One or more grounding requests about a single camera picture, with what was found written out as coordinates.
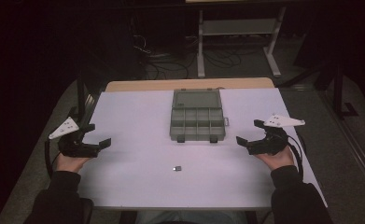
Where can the small dark metal part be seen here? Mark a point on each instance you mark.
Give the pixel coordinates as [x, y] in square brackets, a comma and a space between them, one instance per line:
[177, 168]

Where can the grey plastic organizer box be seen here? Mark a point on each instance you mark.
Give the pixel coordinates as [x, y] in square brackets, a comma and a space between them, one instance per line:
[197, 119]

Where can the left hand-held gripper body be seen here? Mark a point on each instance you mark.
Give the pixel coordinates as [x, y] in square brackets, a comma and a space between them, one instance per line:
[74, 148]

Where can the white metal desk frame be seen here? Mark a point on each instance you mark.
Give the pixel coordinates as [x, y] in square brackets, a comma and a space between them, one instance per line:
[201, 46]

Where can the white table cover sheet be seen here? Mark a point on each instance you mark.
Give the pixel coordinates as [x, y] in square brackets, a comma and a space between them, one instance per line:
[139, 180]

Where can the black metal frame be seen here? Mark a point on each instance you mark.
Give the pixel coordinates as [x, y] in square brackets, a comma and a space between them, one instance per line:
[81, 93]

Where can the black metal stand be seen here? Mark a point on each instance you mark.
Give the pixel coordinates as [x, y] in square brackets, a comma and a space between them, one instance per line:
[338, 90]

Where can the person's left hand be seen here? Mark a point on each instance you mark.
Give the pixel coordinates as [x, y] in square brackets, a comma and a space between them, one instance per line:
[69, 163]

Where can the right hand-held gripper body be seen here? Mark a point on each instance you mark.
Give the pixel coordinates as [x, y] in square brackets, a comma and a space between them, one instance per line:
[272, 144]

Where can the person's right hand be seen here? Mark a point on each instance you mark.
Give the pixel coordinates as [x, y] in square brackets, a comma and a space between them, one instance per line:
[279, 160]

